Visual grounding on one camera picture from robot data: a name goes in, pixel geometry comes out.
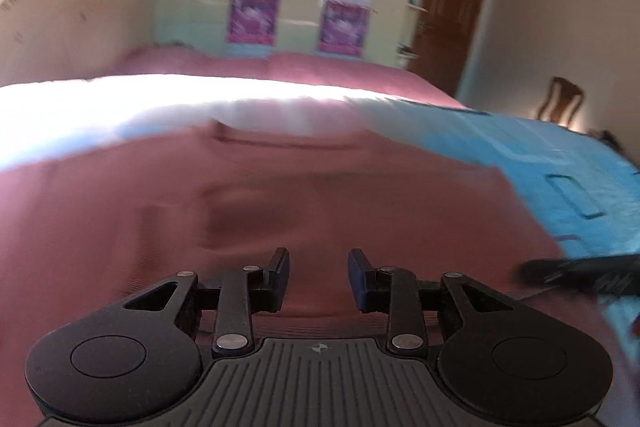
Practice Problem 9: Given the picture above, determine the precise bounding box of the pink pillow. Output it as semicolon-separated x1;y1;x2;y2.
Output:
112;46;471;110

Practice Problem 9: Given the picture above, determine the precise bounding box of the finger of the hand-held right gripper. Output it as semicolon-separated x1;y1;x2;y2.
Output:
520;256;608;292

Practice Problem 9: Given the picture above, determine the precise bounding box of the cream rounded headboard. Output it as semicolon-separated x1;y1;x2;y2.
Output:
0;0;135;88

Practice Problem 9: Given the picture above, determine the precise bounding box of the brown wooden door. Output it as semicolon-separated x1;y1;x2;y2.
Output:
406;0;492;96

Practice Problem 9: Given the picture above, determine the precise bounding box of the wooden chair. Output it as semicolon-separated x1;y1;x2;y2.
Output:
536;76;586;128

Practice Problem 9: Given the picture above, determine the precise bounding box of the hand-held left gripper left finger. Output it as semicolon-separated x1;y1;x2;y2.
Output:
122;248;291;356

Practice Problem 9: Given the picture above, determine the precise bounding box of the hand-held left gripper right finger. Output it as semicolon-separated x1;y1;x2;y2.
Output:
348;248;517;353

